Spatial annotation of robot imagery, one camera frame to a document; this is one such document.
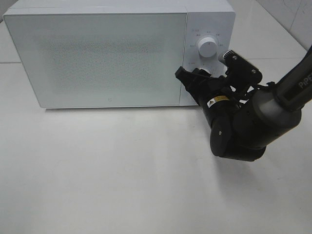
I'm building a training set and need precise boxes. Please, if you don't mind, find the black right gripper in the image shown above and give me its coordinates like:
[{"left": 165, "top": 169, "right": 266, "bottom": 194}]
[{"left": 175, "top": 66, "right": 244, "bottom": 122}]

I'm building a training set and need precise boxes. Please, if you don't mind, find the white microwave knob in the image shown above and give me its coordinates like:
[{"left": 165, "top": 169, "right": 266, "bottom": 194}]
[
  {"left": 197, "top": 35, "right": 218, "bottom": 58},
  {"left": 201, "top": 68, "right": 213, "bottom": 75}
]

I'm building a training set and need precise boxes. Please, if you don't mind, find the white microwave door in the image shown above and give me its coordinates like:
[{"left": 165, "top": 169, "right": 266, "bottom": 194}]
[{"left": 5, "top": 14, "right": 186, "bottom": 108}]

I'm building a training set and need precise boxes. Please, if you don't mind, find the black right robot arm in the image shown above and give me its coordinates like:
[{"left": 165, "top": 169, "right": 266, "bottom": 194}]
[{"left": 175, "top": 50, "right": 312, "bottom": 161}]

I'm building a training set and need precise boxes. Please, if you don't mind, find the white microwave oven body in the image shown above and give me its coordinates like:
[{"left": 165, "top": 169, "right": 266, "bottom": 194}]
[{"left": 3, "top": 0, "right": 235, "bottom": 109}]

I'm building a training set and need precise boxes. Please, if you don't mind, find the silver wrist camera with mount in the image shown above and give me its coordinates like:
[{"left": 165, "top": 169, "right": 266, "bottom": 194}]
[{"left": 218, "top": 50, "right": 262, "bottom": 87}]

